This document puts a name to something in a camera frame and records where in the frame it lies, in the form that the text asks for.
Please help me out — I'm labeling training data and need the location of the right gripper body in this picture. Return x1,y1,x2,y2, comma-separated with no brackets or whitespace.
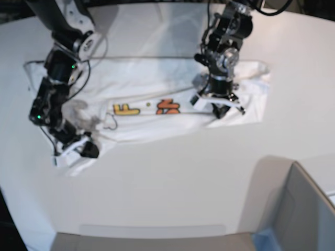
51,122,99,167

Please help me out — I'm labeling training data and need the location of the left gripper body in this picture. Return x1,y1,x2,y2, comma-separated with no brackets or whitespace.
189,83,246,115

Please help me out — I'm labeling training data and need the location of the white printed t-shirt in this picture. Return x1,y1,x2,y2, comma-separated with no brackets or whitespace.
23,59,272,177

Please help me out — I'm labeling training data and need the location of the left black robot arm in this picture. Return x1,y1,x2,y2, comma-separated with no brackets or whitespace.
191,1,253,119

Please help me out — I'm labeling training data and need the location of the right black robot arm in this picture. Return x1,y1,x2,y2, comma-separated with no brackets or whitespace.
27,1,100,168

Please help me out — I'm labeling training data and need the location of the black hanging cable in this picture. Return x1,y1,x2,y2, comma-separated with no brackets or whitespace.
255,0,294,17

